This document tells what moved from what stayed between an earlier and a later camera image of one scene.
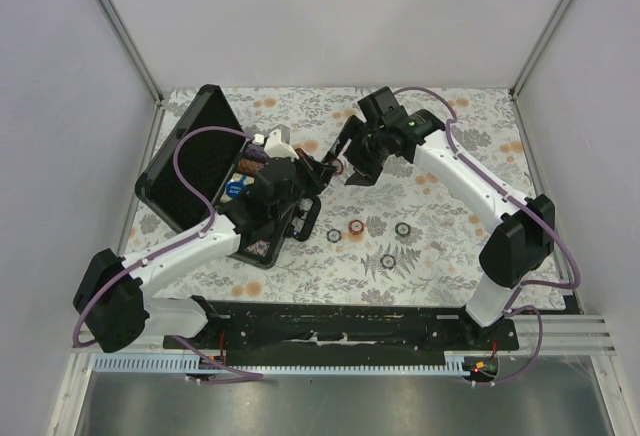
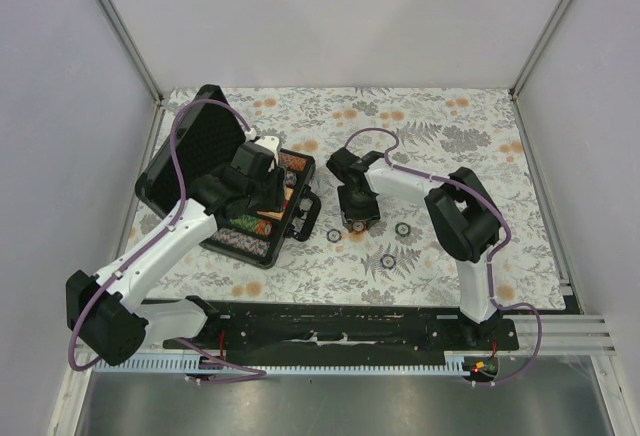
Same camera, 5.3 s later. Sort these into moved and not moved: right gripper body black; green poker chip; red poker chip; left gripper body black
Moved: right gripper body black; left gripper body black
Not moved: green poker chip; red poker chip
